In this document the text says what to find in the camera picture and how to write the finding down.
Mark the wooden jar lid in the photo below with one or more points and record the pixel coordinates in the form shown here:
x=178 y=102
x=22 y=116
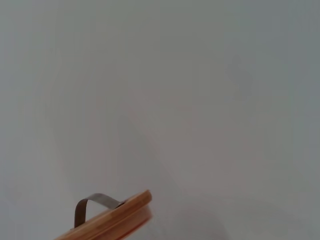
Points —
x=120 y=212

